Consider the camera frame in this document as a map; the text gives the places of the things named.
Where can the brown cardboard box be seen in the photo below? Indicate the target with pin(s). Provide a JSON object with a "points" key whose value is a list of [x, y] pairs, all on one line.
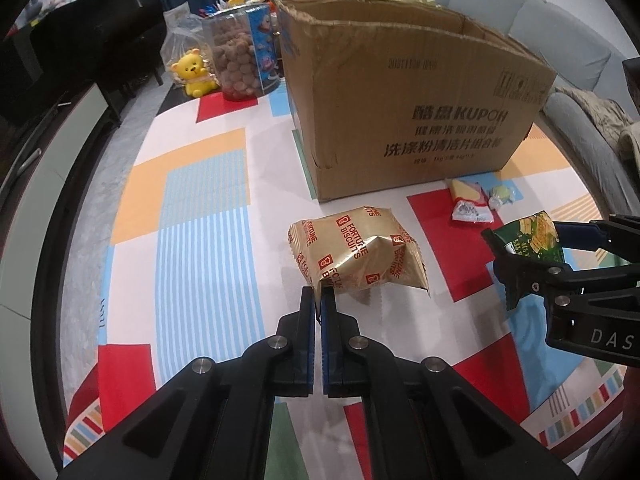
{"points": [[425, 135]]}

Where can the colourful patchwork play mat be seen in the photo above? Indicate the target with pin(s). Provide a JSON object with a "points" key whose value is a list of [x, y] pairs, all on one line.
{"points": [[200, 240]]}

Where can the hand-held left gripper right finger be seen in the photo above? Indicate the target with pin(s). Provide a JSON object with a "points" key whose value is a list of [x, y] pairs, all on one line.
{"points": [[328, 350]]}

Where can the yellow bear toy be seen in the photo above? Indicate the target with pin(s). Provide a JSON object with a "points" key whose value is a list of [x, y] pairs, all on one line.
{"points": [[192, 72]]}

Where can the clear plastic bag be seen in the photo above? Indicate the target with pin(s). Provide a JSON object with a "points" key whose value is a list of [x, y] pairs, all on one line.
{"points": [[175, 42]]}

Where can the gold biscuit packet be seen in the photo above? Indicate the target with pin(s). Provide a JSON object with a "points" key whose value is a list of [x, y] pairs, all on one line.
{"points": [[350, 250]]}

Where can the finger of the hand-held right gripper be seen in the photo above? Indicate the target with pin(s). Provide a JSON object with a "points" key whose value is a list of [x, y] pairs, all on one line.
{"points": [[530, 275], [580, 235]]}

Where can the small green wrapped candy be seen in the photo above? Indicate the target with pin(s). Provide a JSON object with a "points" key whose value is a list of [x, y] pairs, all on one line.
{"points": [[501, 195]]}

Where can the yellow and white wedge packet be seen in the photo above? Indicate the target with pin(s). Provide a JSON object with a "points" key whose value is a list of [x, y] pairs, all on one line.
{"points": [[467, 200]]}

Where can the clear jar of round snacks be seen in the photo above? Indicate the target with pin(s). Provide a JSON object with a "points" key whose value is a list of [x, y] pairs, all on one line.
{"points": [[235, 55]]}

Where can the grey curved sofa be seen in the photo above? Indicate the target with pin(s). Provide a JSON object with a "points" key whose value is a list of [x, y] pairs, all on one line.
{"points": [[575, 35]]}

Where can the green snack packet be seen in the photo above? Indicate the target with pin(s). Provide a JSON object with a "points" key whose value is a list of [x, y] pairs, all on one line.
{"points": [[535, 232]]}

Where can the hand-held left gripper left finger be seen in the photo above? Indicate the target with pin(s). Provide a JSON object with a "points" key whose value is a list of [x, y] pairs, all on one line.
{"points": [[306, 350]]}

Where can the beige blanket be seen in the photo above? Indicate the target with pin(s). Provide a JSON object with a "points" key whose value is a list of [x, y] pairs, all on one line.
{"points": [[595, 115]]}

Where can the black TV cabinet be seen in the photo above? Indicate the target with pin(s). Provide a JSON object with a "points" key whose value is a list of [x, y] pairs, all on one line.
{"points": [[60, 60]]}

